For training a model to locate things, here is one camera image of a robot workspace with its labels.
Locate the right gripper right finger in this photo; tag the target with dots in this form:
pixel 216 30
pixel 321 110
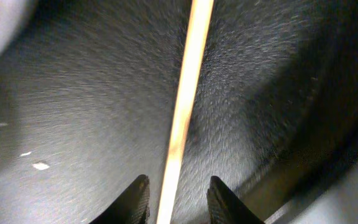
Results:
pixel 225 207

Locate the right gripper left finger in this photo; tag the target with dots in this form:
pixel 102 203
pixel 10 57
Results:
pixel 131 206

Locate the wooden chopstick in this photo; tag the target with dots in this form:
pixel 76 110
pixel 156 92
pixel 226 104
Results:
pixel 196 36

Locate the round black tray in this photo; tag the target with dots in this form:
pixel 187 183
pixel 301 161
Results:
pixel 88 90

